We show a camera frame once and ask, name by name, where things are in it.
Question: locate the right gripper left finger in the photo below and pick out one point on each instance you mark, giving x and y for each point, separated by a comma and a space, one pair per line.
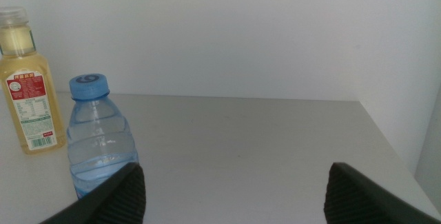
117, 200

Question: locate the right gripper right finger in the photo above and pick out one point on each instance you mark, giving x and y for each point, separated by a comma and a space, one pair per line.
355, 200

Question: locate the clear water bottle blue cap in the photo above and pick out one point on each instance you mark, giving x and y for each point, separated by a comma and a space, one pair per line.
100, 131

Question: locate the yellow tea bottle white cap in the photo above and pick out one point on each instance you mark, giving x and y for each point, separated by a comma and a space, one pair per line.
20, 62

